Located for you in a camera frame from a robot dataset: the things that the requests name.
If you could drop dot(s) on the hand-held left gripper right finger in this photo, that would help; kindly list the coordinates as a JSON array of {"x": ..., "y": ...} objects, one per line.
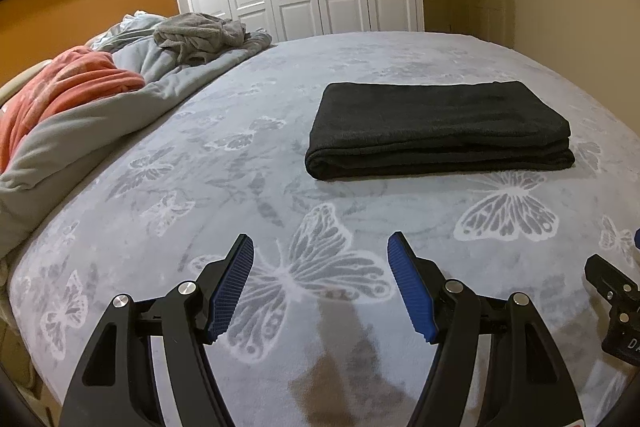
[{"x": 407, "y": 287}]

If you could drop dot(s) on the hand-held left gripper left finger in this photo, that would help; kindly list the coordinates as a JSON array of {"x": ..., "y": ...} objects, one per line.
[{"x": 231, "y": 292}]

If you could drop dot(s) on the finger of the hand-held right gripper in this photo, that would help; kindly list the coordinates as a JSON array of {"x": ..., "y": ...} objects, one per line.
[{"x": 607, "y": 279}]

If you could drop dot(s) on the dark grey pants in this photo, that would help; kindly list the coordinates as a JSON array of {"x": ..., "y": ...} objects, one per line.
[{"x": 430, "y": 127}]

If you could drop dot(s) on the butterfly print bed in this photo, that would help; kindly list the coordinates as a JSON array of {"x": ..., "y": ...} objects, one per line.
[{"x": 250, "y": 187}]

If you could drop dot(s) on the grey comforter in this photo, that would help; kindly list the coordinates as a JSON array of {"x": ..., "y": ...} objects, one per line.
[{"x": 75, "y": 132}]

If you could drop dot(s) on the crumpled grey towel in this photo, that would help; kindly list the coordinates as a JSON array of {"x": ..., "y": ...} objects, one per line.
[{"x": 200, "y": 34}]

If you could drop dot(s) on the orange patterned blanket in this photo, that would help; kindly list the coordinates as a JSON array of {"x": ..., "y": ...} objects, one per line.
[{"x": 55, "y": 92}]

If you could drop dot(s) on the beige bed frame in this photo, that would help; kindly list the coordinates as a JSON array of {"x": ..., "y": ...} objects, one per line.
[{"x": 12, "y": 357}]

